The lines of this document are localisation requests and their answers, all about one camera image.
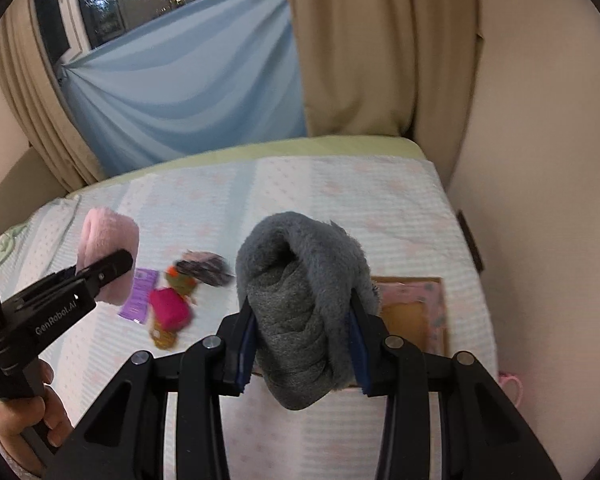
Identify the pink fuzzy cloth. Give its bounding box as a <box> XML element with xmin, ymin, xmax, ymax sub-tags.
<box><xmin>76</xmin><ymin>207</ymin><xmax>140</xmax><ymax>306</ymax></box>

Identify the purple plastic packet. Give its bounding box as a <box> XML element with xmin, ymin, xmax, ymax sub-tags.
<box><xmin>118</xmin><ymin>269</ymin><xmax>159</xmax><ymax>325</ymax></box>

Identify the brown knitted toy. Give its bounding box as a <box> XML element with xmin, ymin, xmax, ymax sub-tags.
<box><xmin>148</xmin><ymin>311</ymin><xmax>178</xmax><ymax>350</ymax></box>

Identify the magenta soft pouch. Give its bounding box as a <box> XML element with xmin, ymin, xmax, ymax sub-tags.
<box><xmin>149</xmin><ymin>287</ymin><xmax>192</xmax><ymax>332</ymax></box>

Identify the black pink patterned cloth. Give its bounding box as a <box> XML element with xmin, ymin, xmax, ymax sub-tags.
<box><xmin>175</xmin><ymin>252</ymin><xmax>234</xmax><ymax>287</ymax></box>

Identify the grey fuzzy cloth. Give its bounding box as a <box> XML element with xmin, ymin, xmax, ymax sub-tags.
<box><xmin>236</xmin><ymin>211</ymin><xmax>379</xmax><ymax>411</ymax></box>

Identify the green orange plush toy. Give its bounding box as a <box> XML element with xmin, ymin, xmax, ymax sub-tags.
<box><xmin>164</xmin><ymin>266</ymin><xmax>198</xmax><ymax>302</ymax></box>

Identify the person's left hand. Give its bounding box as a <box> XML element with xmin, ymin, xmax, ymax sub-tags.
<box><xmin>0</xmin><ymin>360</ymin><xmax>73</xmax><ymax>478</ymax></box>

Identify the cardboard box with pink lining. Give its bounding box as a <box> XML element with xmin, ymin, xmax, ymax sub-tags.
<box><xmin>249</xmin><ymin>275</ymin><xmax>451</xmax><ymax>391</ymax></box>

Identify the blue white patterned bedspread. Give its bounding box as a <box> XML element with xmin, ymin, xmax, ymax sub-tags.
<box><xmin>0</xmin><ymin>156</ymin><xmax>498</xmax><ymax>479</ymax></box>

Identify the beige headboard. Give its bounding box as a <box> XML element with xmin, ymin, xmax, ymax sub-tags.
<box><xmin>0</xmin><ymin>148</ymin><xmax>68</xmax><ymax>235</ymax></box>

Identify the pink plastic object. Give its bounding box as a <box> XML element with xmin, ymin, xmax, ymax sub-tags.
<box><xmin>498</xmin><ymin>372</ymin><xmax>524</xmax><ymax>408</ymax></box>

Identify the beige left curtain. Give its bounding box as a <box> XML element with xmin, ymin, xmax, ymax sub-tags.
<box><xmin>0</xmin><ymin>0</ymin><xmax>106</xmax><ymax>192</ymax></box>

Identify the beige curtain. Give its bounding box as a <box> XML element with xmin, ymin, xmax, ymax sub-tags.
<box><xmin>288</xmin><ymin>0</ymin><xmax>479</xmax><ymax>183</ymax></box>
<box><xmin>0</xmin><ymin>0</ymin><xmax>106</xmax><ymax>192</ymax></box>

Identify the green mattress sheet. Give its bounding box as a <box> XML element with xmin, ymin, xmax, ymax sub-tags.
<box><xmin>67</xmin><ymin>136</ymin><xmax>426</xmax><ymax>198</ymax></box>

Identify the light blue hanging sheet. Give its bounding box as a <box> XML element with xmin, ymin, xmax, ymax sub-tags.
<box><xmin>61</xmin><ymin>0</ymin><xmax>306</xmax><ymax>177</ymax></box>

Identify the beige right curtain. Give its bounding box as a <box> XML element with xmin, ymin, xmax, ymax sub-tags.
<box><xmin>288</xmin><ymin>0</ymin><xmax>479</xmax><ymax>183</ymax></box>

